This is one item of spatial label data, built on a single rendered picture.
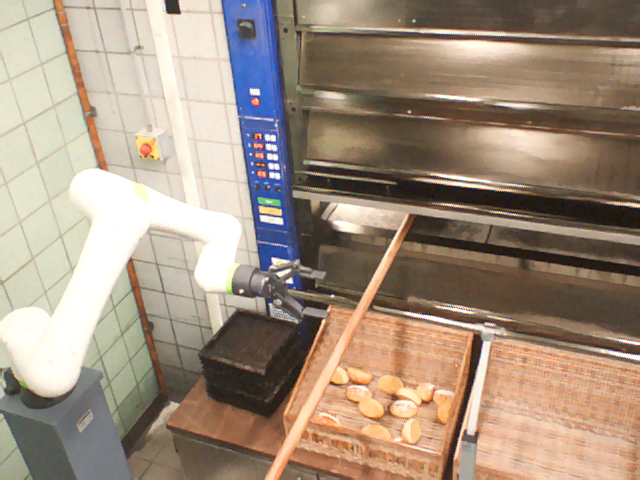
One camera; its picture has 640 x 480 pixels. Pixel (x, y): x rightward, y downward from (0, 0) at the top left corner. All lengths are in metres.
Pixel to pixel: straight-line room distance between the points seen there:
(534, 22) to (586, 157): 0.42
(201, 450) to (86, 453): 0.72
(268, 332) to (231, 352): 0.16
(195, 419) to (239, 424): 0.17
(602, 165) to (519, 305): 0.58
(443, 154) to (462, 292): 0.53
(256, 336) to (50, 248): 0.83
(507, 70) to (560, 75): 0.14
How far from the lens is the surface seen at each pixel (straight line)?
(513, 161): 2.17
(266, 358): 2.54
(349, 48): 2.19
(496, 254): 2.36
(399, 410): 2.56
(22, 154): 2.59
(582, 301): 2.43
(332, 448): 2.46
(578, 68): 2.06
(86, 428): 2.08
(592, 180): 2.17
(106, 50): 2.64
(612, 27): 2.03
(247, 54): 2.29
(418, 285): 2.50
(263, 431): 2.60
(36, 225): 2.67
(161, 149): 2.60
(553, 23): 2.03
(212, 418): 2.68
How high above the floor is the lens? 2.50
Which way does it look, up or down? 33 degrees down
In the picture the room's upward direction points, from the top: 5 degrees counter-clockwise
